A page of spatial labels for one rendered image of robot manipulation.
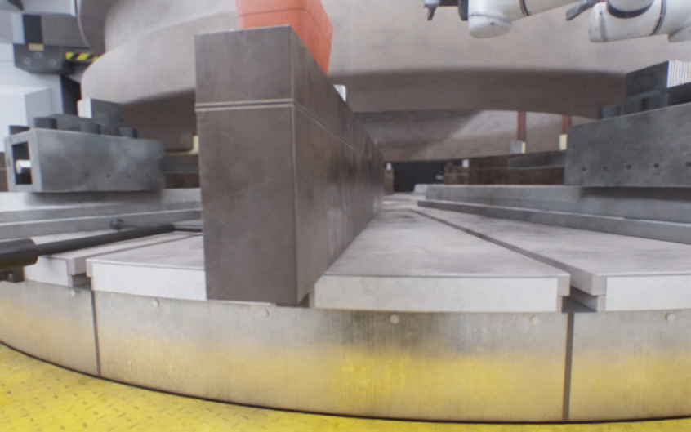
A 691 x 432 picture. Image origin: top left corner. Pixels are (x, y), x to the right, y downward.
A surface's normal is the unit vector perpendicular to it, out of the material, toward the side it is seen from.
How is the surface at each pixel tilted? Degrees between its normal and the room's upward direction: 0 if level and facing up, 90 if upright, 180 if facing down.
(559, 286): 90
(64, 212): 90
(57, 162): 90
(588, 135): 90
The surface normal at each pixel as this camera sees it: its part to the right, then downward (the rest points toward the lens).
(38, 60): 0.18, 0.09
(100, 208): 0.85, 0.04
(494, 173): -0.81, 0.06
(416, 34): -0.07, 0.09
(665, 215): -0.97, 0.03
